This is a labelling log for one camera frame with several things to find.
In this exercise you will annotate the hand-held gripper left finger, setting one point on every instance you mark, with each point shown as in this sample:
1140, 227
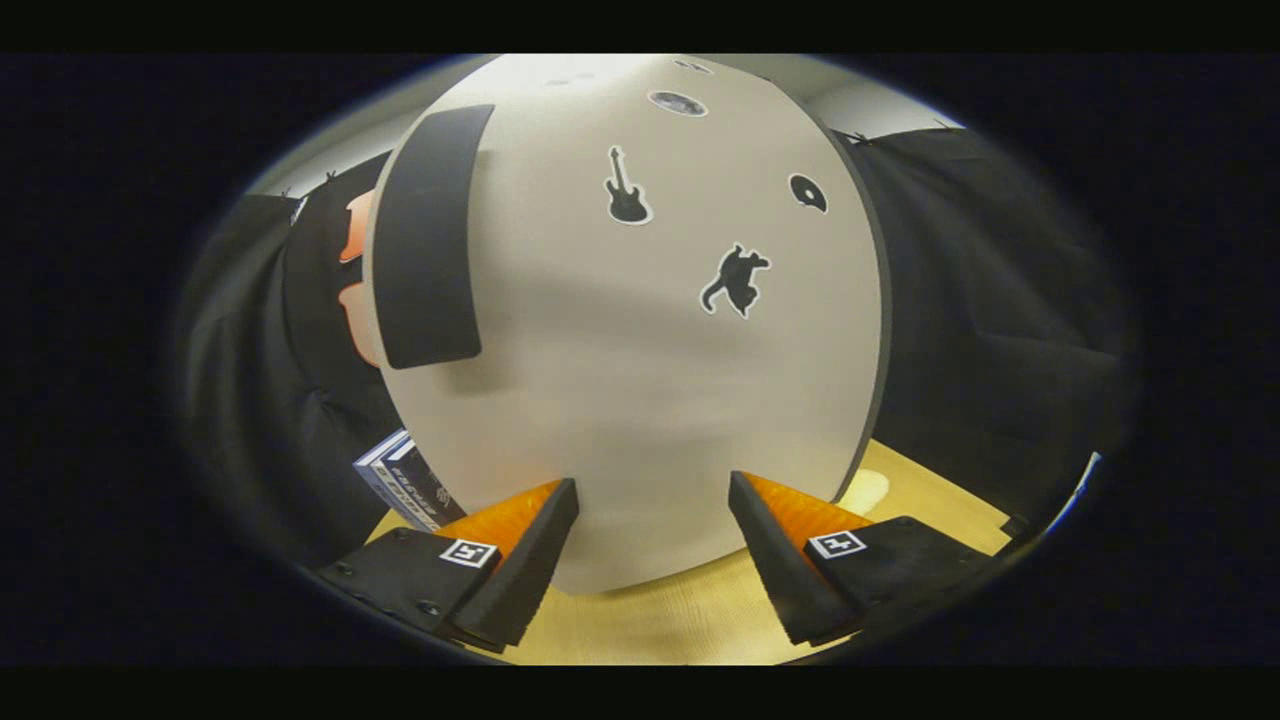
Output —
530, 560

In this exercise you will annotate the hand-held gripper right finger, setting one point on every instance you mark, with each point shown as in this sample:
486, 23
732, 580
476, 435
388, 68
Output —
775, 560

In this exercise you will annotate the white cabinet door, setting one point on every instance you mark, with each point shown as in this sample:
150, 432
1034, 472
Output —
620, 400

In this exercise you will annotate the blue and white box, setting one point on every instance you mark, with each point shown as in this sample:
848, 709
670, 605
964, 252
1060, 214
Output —
405, 485

